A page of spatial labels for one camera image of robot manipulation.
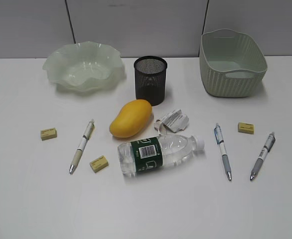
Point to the yellow mango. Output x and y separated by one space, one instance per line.
131 119

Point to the white waste paper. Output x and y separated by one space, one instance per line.
173 121

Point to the clear water bottle green label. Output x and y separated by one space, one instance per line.
161 151

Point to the black mesh pen holder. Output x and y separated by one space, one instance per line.
150 78

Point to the left beige grip pen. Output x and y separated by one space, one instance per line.
81 147

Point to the centre left yellow eraser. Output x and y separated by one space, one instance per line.
99 164

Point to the yellow eraser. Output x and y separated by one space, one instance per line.
99 164
46 134
245 128

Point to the middle blue grey pen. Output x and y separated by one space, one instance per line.
224 155

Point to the pale green wavy plate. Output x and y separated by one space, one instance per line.
85 67

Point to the far left yellow eraser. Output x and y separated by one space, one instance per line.
46 134

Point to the right yellow eraser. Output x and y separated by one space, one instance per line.
245 128

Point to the pale green woven basket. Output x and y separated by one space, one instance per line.
231 63

